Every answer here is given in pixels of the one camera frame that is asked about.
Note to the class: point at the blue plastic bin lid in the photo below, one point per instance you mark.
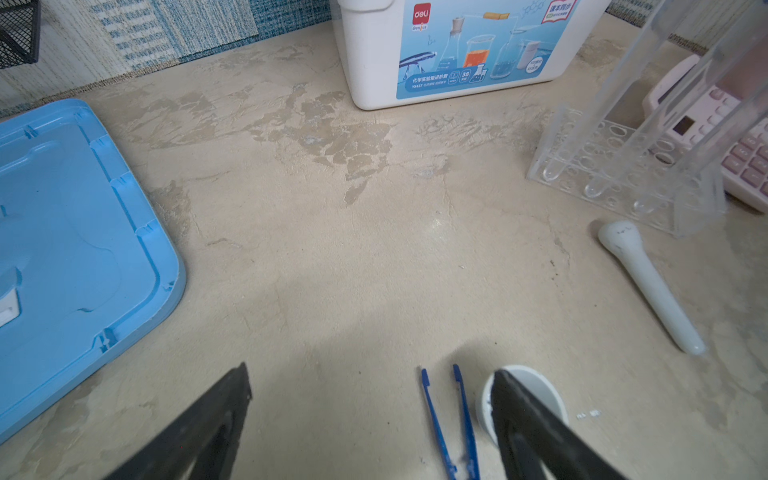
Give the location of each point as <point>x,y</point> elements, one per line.
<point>87,268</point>

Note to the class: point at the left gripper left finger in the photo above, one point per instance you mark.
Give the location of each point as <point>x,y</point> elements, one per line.
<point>203,441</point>

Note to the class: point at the pink calculator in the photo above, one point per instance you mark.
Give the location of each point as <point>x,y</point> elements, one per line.
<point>738,83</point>

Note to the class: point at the white plastic storage bin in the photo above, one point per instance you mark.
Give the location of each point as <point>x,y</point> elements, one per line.
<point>398,52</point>

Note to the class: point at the white ceramic pestle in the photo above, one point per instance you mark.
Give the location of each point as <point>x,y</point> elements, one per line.
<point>624,241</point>

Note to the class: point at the blue plastic tweezers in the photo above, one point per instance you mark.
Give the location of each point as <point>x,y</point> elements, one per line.
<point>456,442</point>

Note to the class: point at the black wire shelf rack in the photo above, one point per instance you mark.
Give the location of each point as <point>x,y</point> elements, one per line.
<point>20,25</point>

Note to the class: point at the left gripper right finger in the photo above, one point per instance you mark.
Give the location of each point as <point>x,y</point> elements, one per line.
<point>532,440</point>

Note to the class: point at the clear test tube rack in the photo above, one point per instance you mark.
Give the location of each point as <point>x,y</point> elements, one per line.
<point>693,206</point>

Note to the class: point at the small white mortar bowl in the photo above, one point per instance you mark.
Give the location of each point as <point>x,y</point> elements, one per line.
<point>531,379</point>

